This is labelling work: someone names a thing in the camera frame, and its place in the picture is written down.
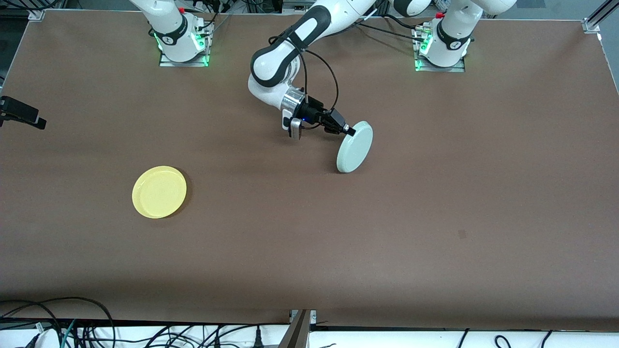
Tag grey base cable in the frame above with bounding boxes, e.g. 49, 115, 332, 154
210, 14, 233, 37

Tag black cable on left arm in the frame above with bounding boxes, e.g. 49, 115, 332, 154
268, 29, 340, 116

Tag brown table cover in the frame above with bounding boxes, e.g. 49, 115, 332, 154
0, 10, 619, 332

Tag large black looped cable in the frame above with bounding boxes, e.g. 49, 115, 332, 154
0, 296, 116, 348

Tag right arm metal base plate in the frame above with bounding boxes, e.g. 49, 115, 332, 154
159, 22, 214, 67

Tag aluminium profile post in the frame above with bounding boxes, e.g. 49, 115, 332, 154
278, 309, 317, 348

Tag yellow plate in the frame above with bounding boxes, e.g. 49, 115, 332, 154
132, 166, 187, 219

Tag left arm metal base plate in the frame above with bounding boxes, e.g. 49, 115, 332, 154
412, 24, 466, 73

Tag green cable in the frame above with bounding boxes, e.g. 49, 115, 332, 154
60, 319, 76, 348

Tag long black base power cable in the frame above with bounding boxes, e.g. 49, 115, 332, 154
355, 22, 426, 44

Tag pale green plate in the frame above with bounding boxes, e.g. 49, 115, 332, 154
336, 120, 374, 174

